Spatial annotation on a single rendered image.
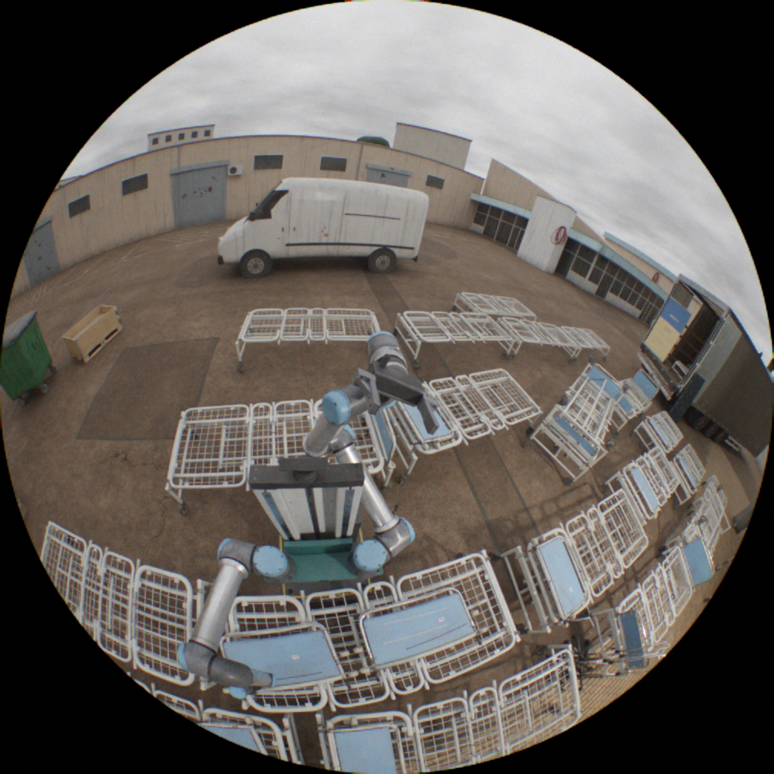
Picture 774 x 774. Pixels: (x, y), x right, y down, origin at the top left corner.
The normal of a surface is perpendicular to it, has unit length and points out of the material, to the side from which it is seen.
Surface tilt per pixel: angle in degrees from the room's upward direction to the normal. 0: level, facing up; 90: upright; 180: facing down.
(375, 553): 5
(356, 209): 88
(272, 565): 5
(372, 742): 7
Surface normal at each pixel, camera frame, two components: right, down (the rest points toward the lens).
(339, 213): 0.37, 0.66
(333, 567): 0.17, -0.72
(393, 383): 0.14, 0.54
